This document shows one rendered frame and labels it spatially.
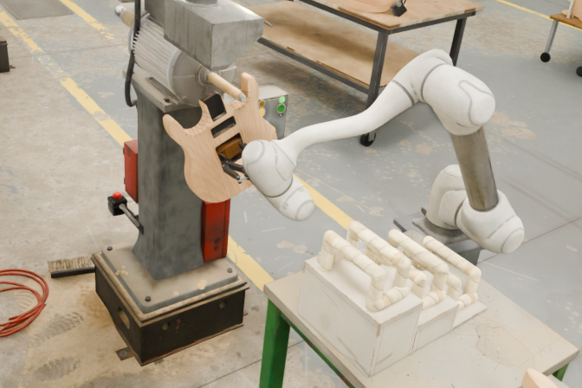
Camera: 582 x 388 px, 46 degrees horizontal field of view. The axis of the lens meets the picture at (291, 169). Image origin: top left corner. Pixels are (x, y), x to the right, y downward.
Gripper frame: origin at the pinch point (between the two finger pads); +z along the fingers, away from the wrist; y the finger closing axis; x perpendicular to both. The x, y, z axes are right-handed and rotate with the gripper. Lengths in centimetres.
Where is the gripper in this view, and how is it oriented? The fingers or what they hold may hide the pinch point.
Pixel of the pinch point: (231, 151)
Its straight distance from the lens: 228.3
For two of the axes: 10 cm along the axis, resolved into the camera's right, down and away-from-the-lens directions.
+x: -2.2, -7.2, -6.5
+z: -5.8, -4.4, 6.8
